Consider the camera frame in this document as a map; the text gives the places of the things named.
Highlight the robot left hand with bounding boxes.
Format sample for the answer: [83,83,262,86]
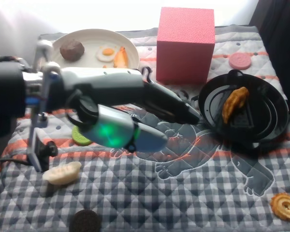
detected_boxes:
[59,66,201,153]

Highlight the black frying pan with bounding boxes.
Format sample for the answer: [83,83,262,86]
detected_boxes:
[190,69,290,151]

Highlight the red cube box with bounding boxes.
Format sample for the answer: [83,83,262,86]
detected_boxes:
[156,6,216,85]

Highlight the orange shrimp toy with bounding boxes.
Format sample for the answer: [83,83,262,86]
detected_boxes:
[101,46,130,69]

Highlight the fried egg toy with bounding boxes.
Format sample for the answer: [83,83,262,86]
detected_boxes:
[95,45,118,63]

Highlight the cream round plate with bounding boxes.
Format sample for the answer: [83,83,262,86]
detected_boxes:
[48,29,140,71]

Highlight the brown meat patty toy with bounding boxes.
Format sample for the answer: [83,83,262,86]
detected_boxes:
[59,40,85,61]

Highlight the green sandwich cookie toy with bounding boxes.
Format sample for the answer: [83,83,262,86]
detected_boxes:
[72,125,95,146]

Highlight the white dumpling toy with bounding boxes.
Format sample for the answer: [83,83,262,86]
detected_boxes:
[43,161,82,186]

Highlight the grey quilt with bear print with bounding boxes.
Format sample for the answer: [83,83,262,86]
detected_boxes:
[0,26,290,232]

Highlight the golden fried dumpling toy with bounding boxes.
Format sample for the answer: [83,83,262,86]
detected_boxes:
[221,86,249,124]

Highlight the pink sandwich cookie toy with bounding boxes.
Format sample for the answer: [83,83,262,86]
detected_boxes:
[229,52,252,71]

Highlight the dark chocolate sandwich cookie toy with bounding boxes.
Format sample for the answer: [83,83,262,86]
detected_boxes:
[69,209,102,232]

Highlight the dark curtain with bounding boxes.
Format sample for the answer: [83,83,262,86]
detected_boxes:
[250,0,290,114]

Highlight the swirled butter cookie toy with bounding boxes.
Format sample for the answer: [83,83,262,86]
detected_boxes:
[270,192,290,222]

